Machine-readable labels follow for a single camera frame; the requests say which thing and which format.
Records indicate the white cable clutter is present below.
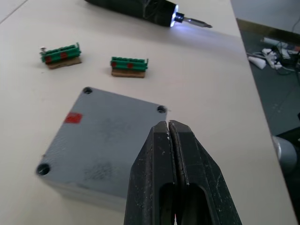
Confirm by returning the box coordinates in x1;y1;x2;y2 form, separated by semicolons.
247;37;300;75

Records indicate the green screw holder block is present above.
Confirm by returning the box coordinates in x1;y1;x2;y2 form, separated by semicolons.
110;56;150;78
40;42;83;70

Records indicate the black electric screwdriver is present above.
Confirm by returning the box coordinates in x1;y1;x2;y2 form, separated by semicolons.
83;0;213;29

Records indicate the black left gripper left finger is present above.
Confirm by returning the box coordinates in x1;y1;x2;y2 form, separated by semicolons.
123;120;178;225

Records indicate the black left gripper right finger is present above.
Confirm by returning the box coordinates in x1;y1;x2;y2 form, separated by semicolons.
168;120;243;225

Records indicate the grey plastic box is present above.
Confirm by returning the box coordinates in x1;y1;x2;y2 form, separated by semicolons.
45;180;128;213

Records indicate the grey box lid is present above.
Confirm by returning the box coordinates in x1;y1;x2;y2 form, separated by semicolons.
36;86;168;188

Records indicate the silver robot body part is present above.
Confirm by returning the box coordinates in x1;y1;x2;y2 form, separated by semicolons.
271;135;299;174

